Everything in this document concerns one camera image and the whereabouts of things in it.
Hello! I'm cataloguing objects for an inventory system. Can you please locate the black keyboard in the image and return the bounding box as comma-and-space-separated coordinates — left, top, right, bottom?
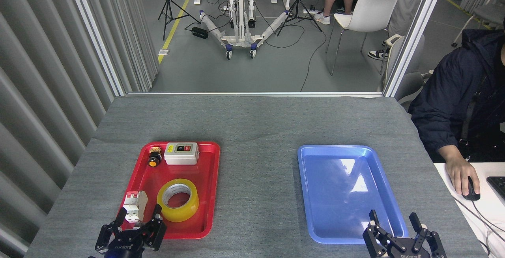
486, 176, 505, 205

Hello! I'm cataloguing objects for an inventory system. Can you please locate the black tripod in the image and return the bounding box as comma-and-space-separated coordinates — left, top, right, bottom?
158, 0, 200, 41
276, 0, 323, 37

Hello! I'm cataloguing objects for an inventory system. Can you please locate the silver frame post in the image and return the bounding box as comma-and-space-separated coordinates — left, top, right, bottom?
382, 0, 450, 97
64, 0, 127, 97

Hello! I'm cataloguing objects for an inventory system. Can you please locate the silver frame rail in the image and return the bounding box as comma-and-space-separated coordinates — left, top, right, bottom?
125, 91, 384, 98

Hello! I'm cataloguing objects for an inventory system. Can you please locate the grey pleated curtain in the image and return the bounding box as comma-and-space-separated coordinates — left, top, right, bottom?
0, 0, 160, 258

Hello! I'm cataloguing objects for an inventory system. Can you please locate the white stand on wheels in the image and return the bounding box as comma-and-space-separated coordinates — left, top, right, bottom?
199, 0, 290, 59

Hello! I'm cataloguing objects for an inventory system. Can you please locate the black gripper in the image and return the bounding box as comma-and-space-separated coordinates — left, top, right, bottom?
95, 204, 166, 258
363, 210, 447, 258

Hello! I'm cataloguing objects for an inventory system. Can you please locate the yellow tape roll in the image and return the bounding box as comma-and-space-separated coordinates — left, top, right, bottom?
157, 178, 200, 223

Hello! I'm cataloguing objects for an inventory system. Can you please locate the red plastic tray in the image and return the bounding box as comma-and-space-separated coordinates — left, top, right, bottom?
112, 142, 221, 239

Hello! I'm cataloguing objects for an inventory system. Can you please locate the black computer mouse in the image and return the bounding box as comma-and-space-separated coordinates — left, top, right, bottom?
462, 176, 481, 201

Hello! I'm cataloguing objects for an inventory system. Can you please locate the grey chair with white legs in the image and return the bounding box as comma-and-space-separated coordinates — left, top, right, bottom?
452, 0, 505, 48

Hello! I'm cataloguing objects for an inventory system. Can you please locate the yellow push button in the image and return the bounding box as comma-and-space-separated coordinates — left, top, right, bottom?
148, 146, 163, 168

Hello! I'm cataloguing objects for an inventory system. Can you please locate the person in dark jacket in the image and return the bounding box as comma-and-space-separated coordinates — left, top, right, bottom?
408, 28, 505, 163

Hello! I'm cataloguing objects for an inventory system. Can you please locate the person's right hand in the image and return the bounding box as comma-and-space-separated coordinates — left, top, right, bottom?
445, 156, 481, 196

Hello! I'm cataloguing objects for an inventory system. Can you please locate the white desk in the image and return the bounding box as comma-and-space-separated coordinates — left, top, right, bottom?
433, 162, 505, 258

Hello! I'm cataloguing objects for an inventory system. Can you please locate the white plastic chair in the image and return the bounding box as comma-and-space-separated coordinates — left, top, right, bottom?
325, 0, 399, 76

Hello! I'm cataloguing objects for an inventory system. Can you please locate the white push-button switch box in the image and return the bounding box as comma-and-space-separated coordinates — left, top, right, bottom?
164, 142, 200, 166

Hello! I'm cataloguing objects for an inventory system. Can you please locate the white circuit breaker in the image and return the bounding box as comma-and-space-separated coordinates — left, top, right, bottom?
123, 190, 148, 224

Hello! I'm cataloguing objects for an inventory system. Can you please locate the blue plastic tray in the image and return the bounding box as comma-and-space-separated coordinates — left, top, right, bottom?
297, 144, 409, 245

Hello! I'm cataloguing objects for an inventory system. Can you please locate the grey office chair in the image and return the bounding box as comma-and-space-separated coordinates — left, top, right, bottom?
385, 34, 434, 111

